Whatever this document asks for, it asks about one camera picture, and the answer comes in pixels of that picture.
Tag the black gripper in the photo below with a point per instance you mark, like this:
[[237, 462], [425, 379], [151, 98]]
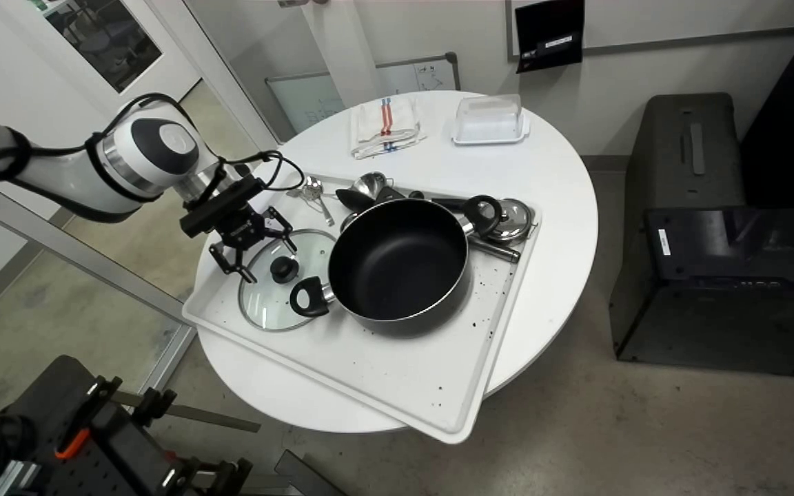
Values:
[[244, 230]]

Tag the glass lid with black knob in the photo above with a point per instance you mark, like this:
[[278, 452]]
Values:
[[263, 306]]

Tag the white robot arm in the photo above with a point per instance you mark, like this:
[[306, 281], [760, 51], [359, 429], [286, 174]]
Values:
[[66, 174]]

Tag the silver metal utensil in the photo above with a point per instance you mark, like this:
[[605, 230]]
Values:
[[315, 188]]

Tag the leaning glass panel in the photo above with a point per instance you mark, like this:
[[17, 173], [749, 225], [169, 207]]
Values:
[[303, 100]]

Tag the white towel with red stripe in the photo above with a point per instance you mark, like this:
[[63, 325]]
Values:
[[386, 128]]

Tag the white speckled plastic tray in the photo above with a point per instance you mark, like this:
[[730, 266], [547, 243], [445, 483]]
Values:
[[398, 367]]

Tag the small whiteboard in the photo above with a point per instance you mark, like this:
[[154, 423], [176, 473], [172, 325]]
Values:
[[414, 72]]

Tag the clear plastic container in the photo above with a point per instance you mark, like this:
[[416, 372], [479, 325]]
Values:
[[489, 119]]

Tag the black workbench with clamps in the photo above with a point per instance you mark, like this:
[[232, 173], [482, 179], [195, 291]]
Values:
[[48, 414]]

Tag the black equipment case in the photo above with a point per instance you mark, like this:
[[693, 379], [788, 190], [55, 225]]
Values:
[[729, 266]]

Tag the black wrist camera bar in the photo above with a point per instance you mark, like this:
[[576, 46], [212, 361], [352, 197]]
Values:
[[219, 207]]

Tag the grey metal frame beam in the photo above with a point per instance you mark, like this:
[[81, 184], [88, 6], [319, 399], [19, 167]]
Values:
[[48, 240]]

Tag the framed wall poster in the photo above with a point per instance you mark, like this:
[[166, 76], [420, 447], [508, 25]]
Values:
[[102, 38]]

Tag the black wall screen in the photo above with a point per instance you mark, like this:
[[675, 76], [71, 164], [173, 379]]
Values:
[[548, 31]]

